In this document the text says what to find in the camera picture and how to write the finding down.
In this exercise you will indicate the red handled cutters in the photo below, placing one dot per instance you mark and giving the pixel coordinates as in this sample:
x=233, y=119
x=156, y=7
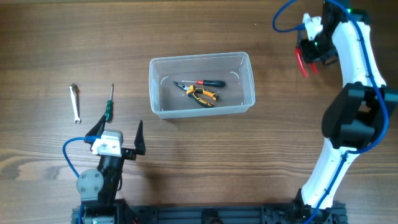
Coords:
x=299, y=59

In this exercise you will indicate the black red screwdriver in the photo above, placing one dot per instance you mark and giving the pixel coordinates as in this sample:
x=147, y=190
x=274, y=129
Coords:
x=214, y=83

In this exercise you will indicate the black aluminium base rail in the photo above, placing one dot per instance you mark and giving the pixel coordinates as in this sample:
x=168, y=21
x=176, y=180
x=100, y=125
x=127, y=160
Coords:
x=266, y=213

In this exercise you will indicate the orange black needle-nose pliers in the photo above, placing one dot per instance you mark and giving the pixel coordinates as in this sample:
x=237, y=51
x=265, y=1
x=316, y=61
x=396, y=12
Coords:
x=193, y=92

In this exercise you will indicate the small silver wrench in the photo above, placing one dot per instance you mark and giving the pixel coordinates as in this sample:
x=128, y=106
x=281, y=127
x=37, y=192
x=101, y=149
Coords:
x=74, y=99

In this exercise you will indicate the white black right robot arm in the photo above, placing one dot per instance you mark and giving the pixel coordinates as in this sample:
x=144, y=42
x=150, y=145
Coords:
x=357, y=119

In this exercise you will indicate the clear plastic container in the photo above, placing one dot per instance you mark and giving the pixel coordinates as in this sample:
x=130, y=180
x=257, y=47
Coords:
x=169, y=101

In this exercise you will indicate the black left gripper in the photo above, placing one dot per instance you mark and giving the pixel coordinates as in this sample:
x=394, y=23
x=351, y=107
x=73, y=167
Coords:
x=130, y=154

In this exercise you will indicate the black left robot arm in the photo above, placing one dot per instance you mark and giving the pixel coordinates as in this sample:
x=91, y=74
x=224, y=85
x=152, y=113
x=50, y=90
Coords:
x=98, y=187

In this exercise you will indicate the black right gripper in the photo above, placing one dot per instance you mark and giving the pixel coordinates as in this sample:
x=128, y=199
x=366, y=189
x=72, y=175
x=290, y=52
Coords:
x=309, y=55

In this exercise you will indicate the green handled screwdriver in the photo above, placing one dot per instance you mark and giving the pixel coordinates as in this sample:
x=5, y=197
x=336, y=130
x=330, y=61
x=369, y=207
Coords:
x=109, y=106

